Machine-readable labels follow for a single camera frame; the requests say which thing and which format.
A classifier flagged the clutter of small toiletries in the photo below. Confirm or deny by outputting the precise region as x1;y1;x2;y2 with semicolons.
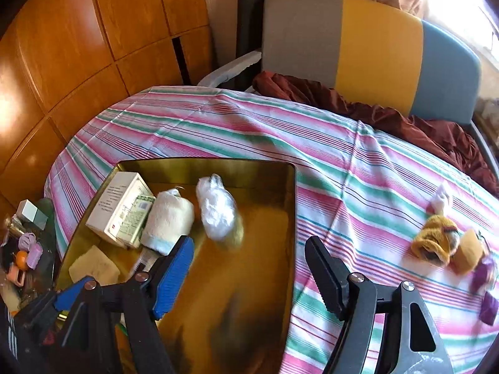
0;199;59;312

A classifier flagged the white plastic bagged item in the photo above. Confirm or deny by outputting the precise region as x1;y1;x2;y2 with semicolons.
195;174;244;252

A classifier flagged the small white wrapped item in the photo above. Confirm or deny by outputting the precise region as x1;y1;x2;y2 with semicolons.
429;185;453;215

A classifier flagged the yellow cube sponge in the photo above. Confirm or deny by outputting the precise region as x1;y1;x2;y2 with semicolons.
454;229;486;273

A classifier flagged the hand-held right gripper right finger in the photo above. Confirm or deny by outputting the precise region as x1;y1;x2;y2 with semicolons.
305;236;455;374

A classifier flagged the window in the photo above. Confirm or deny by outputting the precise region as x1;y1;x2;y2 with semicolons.
425;0;499;53

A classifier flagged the pink hair clip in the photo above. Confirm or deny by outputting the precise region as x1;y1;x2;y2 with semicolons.
27;243;43;267

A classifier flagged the grey bed side rail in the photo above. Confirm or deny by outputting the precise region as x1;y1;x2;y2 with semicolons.
197;49;262;88
470;121;499;172

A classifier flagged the grey yellow blue headboard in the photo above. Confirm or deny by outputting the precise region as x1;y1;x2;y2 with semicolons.
261;0;481;125

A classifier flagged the purple item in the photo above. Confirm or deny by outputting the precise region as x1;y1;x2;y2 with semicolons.
479;292;499;326
470;259;497;293

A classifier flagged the maroon blanket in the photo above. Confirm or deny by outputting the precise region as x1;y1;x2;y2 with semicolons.
253;71;499;197

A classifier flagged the white towel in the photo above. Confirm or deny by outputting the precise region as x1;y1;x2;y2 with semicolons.
139;188;195;256

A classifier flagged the white carton box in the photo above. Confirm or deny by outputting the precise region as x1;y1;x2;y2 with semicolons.
85;171;157;242

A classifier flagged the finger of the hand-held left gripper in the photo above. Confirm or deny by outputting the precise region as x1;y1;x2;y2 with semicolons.
54;278;90;313
15;291;59;334

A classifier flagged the black rolled mat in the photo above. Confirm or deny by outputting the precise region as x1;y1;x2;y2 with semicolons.
235;0;269;92

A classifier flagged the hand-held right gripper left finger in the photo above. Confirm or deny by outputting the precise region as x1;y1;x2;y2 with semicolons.
58;236;195;374

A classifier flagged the small pale box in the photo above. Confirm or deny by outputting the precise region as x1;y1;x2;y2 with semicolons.
17;199;37;223

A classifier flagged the small pale striped item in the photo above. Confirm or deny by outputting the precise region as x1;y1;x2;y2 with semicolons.
134;251;157;277

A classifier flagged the small green-white box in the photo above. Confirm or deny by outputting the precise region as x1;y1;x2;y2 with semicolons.
115;194;156;250

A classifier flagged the yellow knit sock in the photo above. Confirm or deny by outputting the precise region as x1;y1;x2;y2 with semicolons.
411;214;461;267

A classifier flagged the wooden wardrobe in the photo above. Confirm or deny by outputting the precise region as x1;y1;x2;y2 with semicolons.
0;0;214;211

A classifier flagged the gold tin box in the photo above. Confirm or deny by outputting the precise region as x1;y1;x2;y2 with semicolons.
55;157;297;374

